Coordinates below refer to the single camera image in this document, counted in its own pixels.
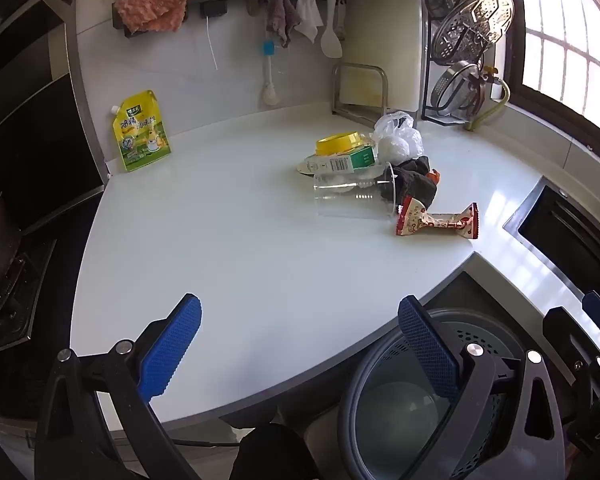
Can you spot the metal cutting board rack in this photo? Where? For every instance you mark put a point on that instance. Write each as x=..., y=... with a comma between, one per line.
x=386, y=90

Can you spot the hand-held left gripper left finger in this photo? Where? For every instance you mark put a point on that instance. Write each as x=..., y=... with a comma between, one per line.
x=172, y=345

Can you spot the white brush with blue head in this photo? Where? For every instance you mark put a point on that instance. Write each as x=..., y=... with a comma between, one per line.
x=269, y=75

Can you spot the glass pot lid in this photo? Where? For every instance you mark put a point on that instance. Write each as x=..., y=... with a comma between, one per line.
x=455, y=87

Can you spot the small stained cutting board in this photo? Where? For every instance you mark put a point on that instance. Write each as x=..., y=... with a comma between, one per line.
x=360, y=87

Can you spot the grey trash bin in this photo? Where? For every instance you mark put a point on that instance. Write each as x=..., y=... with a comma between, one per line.
x=395, y=405

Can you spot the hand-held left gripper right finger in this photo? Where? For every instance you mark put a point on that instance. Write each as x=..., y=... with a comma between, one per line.
x=427, y=350

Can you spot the black gas stove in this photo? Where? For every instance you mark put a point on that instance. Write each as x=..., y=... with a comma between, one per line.
x=5, y=260

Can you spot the red patterned snack wrapper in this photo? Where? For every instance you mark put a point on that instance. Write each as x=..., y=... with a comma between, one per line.
x=430, y=220

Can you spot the yellow seasoning pouch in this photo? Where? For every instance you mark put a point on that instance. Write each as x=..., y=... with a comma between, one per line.
x=142, y=135

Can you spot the barred window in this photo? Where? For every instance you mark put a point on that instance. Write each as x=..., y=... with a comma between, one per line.
x=565, y=35

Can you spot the thin white plastic strip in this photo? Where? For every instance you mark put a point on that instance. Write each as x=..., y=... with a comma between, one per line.
x=212, y=45

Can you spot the white rice paddle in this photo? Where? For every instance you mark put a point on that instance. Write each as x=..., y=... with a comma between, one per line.
x=331, y=42

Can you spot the green and white carton box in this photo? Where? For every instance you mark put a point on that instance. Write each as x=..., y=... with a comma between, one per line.
x=330, y=162

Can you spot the large white cutting board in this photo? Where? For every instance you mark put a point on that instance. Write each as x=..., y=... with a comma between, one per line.
x=380, y=25

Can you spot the clear plastic cup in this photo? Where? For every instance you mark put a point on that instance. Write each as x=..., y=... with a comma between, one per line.
x=350, y=200

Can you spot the perforated metal steamer plate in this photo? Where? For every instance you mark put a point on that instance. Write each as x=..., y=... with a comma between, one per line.
x=472, y=25

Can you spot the black bag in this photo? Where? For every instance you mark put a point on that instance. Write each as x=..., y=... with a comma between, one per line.
x=417, y=185

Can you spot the mauve hanging cloth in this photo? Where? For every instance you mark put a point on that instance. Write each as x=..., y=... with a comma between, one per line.
x=282, y=17

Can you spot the clear plastic bag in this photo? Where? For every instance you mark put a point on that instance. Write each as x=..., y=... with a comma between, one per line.
x=405, y=142

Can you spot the white hanging cloth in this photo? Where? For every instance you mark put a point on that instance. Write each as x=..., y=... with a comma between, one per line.
x=307, y=15

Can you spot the small orange plastic piece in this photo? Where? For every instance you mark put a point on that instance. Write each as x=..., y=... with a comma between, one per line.
x=434, y=176

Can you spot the steel kitchen sink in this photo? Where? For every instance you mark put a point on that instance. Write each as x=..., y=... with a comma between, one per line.
x=570, y=230

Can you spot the pink dish cloth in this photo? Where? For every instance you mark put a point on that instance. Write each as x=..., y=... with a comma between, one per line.
x=152, y=7

